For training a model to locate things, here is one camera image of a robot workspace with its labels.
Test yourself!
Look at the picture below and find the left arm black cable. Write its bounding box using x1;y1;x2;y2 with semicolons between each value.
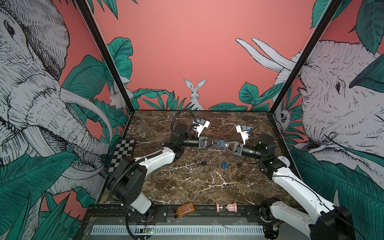
169;108;196;136

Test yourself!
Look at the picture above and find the black base frame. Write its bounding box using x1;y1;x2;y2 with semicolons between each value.
84;204;268;225

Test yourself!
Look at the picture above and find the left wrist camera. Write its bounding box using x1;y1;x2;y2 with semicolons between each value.
193;119;211;137

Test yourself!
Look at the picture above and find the yellow white can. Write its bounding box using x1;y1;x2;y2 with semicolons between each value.
278;156;291;168

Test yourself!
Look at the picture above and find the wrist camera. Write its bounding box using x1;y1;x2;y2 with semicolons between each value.
193;119;211;137
236;125;252;145

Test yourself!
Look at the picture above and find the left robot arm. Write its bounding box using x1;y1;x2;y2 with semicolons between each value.
107;119;218;215

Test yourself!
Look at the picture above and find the white perforated rail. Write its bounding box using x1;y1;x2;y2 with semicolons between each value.
90;225;264;236

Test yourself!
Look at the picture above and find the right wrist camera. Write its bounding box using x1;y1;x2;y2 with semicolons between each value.
236;125;252;145

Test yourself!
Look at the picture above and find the blue padlock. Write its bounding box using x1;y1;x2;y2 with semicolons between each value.
221;163;229;170
217;140;226;148

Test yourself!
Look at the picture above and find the pink hourglass timer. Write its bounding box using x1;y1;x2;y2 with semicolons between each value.
216;203;238;213

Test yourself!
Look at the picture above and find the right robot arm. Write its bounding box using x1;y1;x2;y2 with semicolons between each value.
220;134;356;240

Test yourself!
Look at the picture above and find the orange box device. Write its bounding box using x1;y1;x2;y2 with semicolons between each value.
176;202;195;218

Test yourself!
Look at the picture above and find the checkerboard calibration board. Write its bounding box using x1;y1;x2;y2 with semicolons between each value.
107;138;136;175

